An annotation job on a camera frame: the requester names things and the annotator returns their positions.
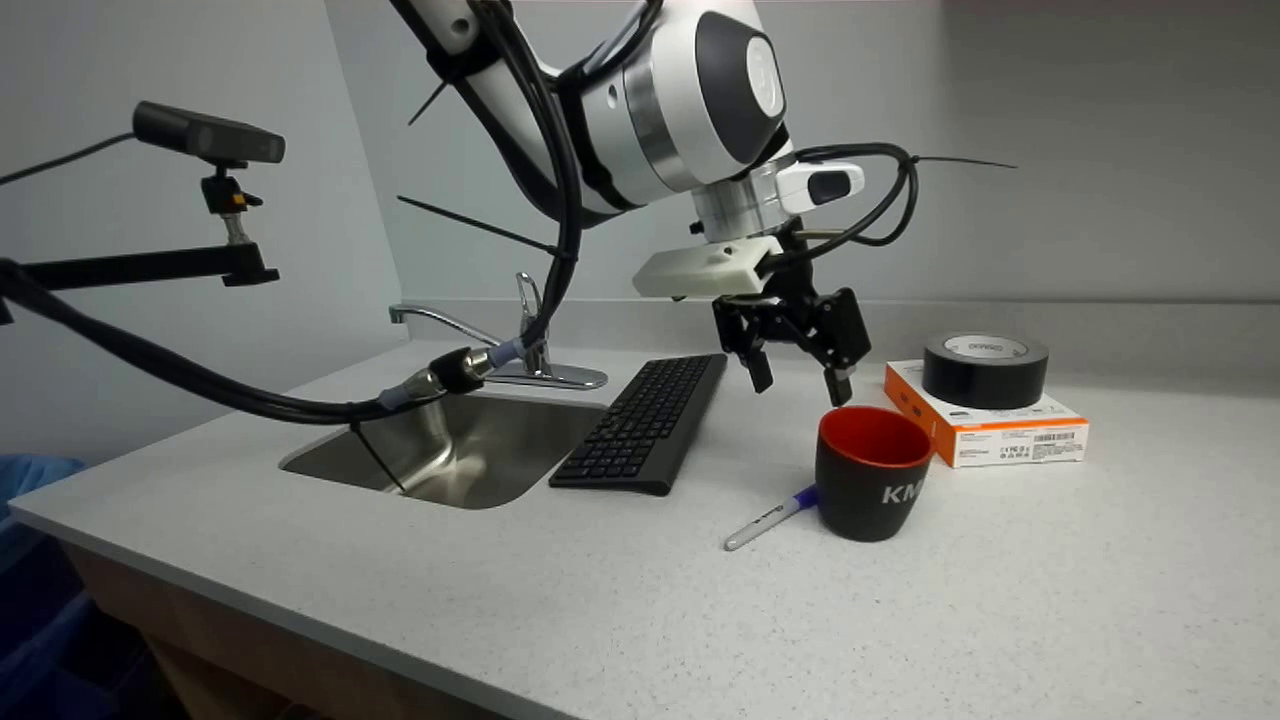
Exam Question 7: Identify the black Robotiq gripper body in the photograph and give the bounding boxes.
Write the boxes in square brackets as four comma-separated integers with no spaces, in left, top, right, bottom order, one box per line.
[707,228,877,367]

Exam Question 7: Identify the blue and white pen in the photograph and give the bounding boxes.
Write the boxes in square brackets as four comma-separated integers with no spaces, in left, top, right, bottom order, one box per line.
[719,479,829,557]

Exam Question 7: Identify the black mug red inside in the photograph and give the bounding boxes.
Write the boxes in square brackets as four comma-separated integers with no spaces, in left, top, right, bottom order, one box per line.
[811,403,940,549]

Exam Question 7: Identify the wooden counter cabinet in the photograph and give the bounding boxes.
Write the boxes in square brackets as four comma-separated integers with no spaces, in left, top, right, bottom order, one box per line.
[57,535,465,720]

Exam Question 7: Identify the black computer keyboard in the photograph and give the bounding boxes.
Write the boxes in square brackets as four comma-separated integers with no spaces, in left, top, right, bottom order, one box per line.
[542,348,730,498]

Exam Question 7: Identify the black tape roll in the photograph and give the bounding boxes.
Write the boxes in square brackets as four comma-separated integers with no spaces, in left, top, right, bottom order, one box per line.
[920,329,1050,412]

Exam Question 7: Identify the orange and white box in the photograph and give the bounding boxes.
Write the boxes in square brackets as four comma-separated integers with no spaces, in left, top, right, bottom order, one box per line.
[878,355,1097,477]

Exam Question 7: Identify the chrome sink faucet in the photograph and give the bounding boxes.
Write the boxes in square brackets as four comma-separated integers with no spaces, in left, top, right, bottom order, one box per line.
[382,266,612,396]

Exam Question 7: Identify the stainless steel sink basin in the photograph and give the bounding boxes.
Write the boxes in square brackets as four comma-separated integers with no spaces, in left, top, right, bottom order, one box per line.
[277,384,612,516]

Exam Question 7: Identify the blue bin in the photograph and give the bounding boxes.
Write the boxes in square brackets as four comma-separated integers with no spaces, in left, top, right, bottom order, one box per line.
[0,452,152,720]

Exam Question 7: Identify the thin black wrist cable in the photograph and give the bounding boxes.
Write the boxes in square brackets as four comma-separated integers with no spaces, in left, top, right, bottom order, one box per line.
[778,137,928,264]

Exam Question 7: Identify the black exterior camera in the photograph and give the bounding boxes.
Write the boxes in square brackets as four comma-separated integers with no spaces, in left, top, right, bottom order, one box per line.
[126,94,287,170]

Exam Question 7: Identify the thick black cable bundle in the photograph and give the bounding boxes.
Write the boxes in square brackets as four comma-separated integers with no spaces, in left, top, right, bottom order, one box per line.
[0,0,592,433]

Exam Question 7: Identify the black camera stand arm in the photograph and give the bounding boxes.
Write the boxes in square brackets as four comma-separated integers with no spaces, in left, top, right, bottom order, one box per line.
[0,163,284,329]

